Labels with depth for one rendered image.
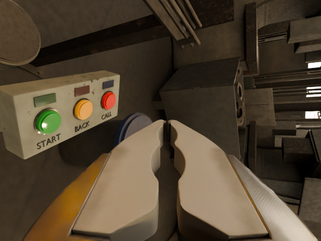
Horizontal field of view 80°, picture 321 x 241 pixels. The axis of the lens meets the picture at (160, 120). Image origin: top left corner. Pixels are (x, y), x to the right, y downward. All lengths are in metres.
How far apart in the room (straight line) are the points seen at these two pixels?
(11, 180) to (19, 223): 0.19
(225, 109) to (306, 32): 0.83
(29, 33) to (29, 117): 0.19
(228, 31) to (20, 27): 1.95
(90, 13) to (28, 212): 1.12
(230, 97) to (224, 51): 0.71
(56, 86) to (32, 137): 0.09
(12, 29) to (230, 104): 1.42
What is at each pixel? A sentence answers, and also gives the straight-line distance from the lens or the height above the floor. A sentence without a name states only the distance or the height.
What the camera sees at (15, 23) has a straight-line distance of 0.48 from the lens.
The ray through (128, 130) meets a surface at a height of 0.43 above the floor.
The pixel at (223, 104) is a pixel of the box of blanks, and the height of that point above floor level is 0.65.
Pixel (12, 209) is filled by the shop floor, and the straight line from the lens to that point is 1.07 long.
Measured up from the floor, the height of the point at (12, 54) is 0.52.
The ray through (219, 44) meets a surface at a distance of 2.20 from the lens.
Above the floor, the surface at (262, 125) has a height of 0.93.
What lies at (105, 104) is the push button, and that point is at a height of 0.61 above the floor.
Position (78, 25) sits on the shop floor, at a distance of 1.31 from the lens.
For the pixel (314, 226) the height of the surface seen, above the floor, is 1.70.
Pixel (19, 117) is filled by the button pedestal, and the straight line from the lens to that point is 0.35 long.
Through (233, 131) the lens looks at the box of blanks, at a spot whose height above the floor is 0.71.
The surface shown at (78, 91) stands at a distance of 0.39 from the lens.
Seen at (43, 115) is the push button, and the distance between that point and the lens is 0.35.
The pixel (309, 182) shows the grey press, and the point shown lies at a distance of 2.75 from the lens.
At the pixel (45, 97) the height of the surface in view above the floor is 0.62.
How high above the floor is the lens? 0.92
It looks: 28 degrees down
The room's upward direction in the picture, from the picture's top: 89 degrees clockwise
